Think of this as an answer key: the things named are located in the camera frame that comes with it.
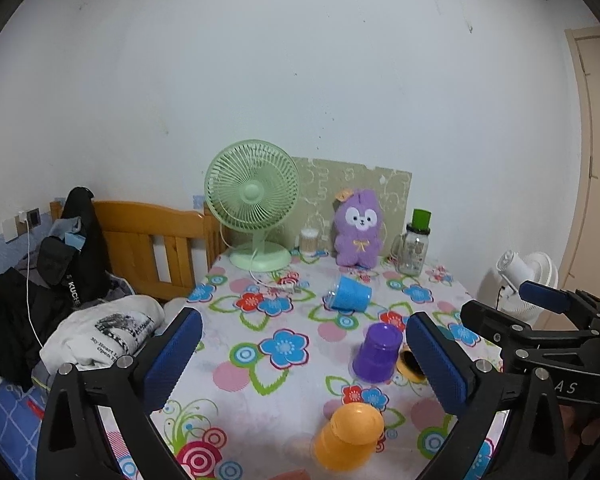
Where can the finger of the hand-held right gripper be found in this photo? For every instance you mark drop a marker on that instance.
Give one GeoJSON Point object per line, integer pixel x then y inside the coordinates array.
{"type": "Point", "coordinates": [545, 296]}
{"type": "Point", "coordinates": [490, 322]}

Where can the wooden bed headboard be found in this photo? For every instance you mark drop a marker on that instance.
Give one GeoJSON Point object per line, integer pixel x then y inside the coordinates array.
{"type": "Point", "coordinates": [145, 220]}

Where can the glass jar with green lid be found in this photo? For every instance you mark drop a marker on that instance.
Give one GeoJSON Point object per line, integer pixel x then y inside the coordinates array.
{"type": "Point", "coordinates": [412, 252]}

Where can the blue checked bed sheet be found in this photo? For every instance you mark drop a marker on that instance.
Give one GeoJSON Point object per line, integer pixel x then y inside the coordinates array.
{"type": "Point", "coordinates": [10, 430]}

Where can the purple plush toy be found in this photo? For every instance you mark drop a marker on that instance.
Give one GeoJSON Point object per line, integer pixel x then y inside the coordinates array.
{"type": "Point", "coordinates": [357, 230]}

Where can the wall socket with charger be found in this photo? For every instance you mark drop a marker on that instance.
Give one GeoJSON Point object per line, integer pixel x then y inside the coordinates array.
{"type": "Point", "coordinates": [29, 217]}

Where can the orange plastic cup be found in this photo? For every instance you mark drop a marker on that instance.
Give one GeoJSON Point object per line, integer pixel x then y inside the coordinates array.
{"type": "Point", "coordinates": [347, 435]}

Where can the black jacket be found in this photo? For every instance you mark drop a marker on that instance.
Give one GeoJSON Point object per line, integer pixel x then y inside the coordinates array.
{"type": "Point", "coordinates": [87, 240]}

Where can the cotton swab container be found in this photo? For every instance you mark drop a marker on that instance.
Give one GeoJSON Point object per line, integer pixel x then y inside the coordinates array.
{"type": "Point", "coordinates": [309, 241]}

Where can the white printed shirt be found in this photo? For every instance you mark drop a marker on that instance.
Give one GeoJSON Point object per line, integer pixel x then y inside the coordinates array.
{"type": "Point", "coordinates": [105, 330]}

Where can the beige patterned board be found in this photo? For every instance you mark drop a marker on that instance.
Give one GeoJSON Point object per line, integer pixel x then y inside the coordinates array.
{"type": "Point", "coordinates": [380, 180]}

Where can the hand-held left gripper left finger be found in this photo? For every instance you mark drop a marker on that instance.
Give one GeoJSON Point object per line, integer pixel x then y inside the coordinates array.
{"type": "Point", "coordinates": [172, 360]}

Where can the yellow plastic cup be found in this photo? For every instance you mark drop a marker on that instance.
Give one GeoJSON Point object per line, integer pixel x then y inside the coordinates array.
{"type": "Point", "coordinates": [406, 362]}

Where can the floral tablecloth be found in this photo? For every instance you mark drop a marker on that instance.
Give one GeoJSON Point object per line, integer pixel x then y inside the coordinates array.
{"type": "Point", "coordinates": [260, 320]}

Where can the purple plastic cup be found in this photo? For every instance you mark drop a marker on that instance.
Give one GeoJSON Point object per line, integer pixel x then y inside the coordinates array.
{"type": "Point", "coordinates": [377, 352]}

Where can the white floor fan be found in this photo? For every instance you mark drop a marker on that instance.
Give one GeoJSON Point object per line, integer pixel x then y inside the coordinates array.
{"type": "Point", "coordinates": [530, 275]}

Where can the blue plastic cup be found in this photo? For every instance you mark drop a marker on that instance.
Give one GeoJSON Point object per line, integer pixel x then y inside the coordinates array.
{"type": "Point", "coordinates": [350, 294]}

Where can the dark clothes pile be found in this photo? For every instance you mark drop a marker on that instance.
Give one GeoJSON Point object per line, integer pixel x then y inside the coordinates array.
{"type": "Point", "coordinates": [10, 320]}

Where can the green desk fan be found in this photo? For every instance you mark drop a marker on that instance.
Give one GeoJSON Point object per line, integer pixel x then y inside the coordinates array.
{"type": "Point", "coordinates": [252, 192]}

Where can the beige door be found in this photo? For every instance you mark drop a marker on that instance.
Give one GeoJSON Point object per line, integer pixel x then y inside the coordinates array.
{"type": "Point", "coordinates": [592, 160]}

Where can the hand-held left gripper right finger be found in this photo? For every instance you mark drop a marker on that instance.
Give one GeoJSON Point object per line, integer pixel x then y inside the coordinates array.
{"type": "Point", "coordinates": [437, 367]}

